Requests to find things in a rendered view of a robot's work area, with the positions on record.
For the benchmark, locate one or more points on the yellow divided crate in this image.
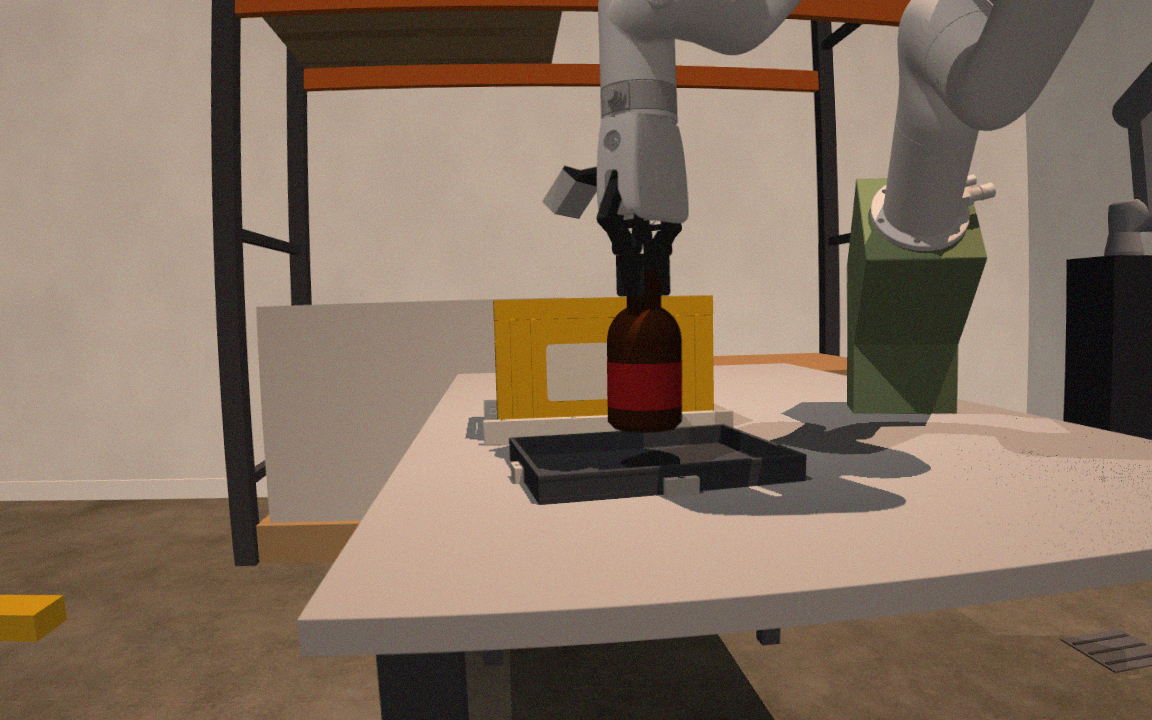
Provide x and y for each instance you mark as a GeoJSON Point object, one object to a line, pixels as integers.
{"type": "Point", "coordinates": [551, 354]}

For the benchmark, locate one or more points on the brown glass bottle with red label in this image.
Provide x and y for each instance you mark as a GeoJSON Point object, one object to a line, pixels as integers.
{"type": "Point", "coordinates": [644, 365]}

